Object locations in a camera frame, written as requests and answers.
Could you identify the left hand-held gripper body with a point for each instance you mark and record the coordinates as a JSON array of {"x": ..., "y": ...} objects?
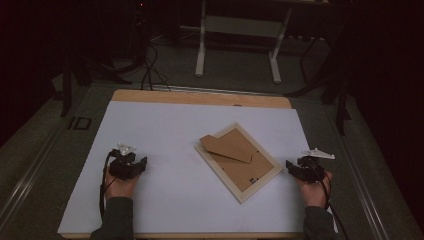
[{"x": 123, "y": 165}]

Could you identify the wooden photo frame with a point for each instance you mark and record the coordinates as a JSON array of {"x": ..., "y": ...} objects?
[{"x": 240, "y": 166}]

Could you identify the black floor bracket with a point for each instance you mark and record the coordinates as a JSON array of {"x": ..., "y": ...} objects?
[{"x": 70, "y": 123}]

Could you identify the metal floor rail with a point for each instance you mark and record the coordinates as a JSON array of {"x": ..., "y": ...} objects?
[
  {"x": 366, "y": 200},
  {"x": 200, "y": 89},
  {"x": 30, "y": 176}
]

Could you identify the white metal table frame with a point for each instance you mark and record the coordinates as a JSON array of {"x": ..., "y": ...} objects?
[{"x": 243, "y": 26}]

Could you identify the black metal stand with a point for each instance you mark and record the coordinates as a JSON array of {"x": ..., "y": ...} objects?
[
  {"x": 66, "y": 95},
  {"x": 341, "y": 106}
]

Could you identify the person's right hand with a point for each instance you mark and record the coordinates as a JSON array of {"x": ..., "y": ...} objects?
[{"x": 313, "y": 195}]

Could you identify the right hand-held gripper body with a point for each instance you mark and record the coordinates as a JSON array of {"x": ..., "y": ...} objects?
[{"x": 311, "y": 170}]

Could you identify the white table mat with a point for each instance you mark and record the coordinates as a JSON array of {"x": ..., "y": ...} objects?
[{"x": 166, "y": 200}]

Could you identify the person's left hand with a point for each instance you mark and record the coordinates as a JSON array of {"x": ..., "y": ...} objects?
[{"x": 123, "y": 188}]

